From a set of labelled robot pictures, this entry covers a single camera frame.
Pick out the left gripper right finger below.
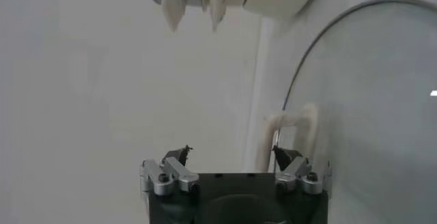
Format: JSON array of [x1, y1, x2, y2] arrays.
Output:
[[271, 145, 333, 195]]

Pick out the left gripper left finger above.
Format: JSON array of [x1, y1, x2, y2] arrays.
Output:
[[139, 145, 201, 197]]

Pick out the round glass lid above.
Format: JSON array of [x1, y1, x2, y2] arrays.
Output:
[[254, 0, 437, 224]]

